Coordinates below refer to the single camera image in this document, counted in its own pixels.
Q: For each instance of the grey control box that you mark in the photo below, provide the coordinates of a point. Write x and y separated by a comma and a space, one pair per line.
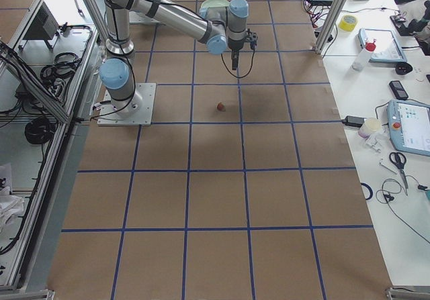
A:
43, 27

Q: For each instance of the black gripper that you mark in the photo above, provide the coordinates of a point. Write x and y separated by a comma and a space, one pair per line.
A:
235, 45

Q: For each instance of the black scissors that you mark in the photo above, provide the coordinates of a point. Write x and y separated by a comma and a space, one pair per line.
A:
398, 159

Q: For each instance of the black power adapter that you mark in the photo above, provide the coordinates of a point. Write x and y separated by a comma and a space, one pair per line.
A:
353, 121

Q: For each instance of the light green plate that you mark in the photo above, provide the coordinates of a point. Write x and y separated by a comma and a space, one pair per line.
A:
214, 3

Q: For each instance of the aluminium frame post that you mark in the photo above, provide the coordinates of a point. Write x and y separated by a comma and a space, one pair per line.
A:
328, 25

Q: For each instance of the blue teach pendant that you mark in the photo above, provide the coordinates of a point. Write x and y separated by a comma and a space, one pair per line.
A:
408, 125
388, 48

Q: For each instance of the black phone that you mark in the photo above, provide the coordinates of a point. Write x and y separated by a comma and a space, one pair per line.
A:
398, 90

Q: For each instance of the yellow tape roll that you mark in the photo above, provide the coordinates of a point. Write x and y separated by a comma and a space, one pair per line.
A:
348, 23

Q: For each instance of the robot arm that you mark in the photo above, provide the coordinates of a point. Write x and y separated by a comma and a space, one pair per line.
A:
118, 27
219, 27

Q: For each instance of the white paper cup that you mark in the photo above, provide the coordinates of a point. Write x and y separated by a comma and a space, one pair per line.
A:
370, 126

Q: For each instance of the blue teach pendant far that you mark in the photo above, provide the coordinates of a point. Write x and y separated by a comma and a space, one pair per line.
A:
388, 48

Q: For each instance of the white bottle red cap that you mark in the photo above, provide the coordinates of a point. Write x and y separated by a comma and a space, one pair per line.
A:
364, 56

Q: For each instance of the blue teach pendant near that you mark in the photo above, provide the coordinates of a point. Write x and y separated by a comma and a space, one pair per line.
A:
408, 125

